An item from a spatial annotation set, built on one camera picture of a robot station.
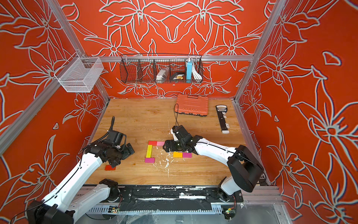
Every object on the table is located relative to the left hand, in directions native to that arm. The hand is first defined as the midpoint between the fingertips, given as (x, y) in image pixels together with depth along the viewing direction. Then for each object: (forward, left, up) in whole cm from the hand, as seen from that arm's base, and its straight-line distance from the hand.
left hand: (129, 154), depth 79 cm
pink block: (+12, -16, -8) cm, 22 cm away
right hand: (+5, -20, 0) cm, 21 cm away
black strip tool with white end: (+45, -61, -6) cm, 76 cm away
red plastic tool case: (+47, -38, -5) cm, 60 cm away
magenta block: (+6, -34, -9) cm, 36 cm away
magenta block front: (+1, -11, -9) cm, 14 cm away
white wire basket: (+43, +41, +23) cm, 64 cm away
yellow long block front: (+7, -9, -8) cm, 14 cm away
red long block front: (+12, -10, -8) cm, 18 cm away
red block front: (-10, +6, +5) cm, 13 cm away
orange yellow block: (+5, -28, -9) cm, 29 cm away
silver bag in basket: (+48, -15, +23) cm, 55 cm away
